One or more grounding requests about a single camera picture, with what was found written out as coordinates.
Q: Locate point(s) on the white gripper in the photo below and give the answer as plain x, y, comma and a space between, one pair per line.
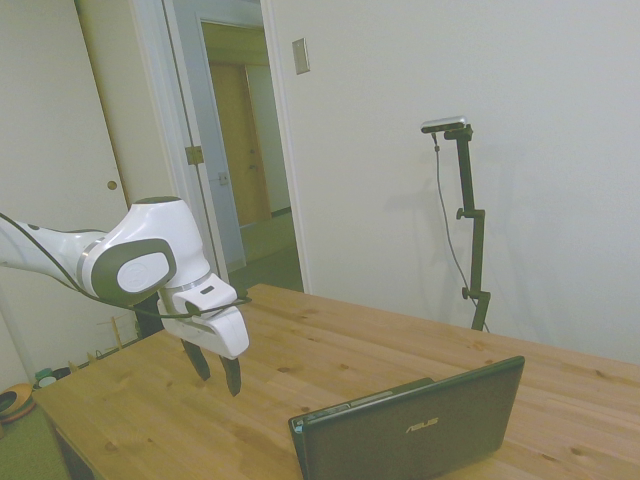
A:
227, 332

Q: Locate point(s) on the black ASUS laptop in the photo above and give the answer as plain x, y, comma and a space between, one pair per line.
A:
400, 440

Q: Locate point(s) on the black rectangular upright object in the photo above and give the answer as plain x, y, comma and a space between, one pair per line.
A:
149, 325

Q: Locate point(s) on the small wooden rack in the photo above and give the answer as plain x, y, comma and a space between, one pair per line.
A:
117, 335

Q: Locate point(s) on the small black bowl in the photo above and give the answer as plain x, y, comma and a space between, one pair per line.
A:
61, 373

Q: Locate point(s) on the green lidded container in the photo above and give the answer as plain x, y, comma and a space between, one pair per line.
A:
44, 378

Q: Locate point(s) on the orange wooden bowl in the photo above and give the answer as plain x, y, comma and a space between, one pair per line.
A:
15, 400

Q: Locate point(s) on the brass door hinge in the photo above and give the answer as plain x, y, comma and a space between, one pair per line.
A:
194, 155

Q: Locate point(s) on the wooden hallway door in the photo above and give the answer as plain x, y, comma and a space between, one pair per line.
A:
240, 150

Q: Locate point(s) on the white door with round knob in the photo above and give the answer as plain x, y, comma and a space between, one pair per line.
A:
130, 100

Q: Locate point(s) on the pale blue open door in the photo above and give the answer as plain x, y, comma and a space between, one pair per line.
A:
192, 75

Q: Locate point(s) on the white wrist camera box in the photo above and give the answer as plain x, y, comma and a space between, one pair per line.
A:
200, 295

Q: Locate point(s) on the black camera stand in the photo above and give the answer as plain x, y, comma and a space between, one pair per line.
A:
474, 240

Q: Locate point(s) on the beige wall switch plate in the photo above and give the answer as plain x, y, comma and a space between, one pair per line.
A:
300, 56

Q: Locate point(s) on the silver camera on stand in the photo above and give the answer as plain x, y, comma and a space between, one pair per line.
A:
445, 124

